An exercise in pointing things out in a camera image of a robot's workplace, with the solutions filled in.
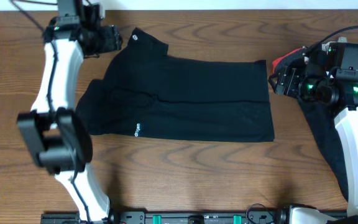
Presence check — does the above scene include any dark garment with red trim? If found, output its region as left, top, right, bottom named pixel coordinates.
left=272, top=47, right=351, bottom=202

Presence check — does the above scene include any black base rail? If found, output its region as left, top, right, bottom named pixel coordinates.
left=40, top=205, right=347, bottom=224

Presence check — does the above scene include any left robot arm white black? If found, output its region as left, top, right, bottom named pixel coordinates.
left=17, top=25, right=121, bottom=223

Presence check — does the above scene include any black t-shirt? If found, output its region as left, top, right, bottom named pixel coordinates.
left=76, top=29, right=275, bottom=142

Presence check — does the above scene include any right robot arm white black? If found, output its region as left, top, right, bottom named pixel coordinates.
left=268, top=63, right=358, bottom=223

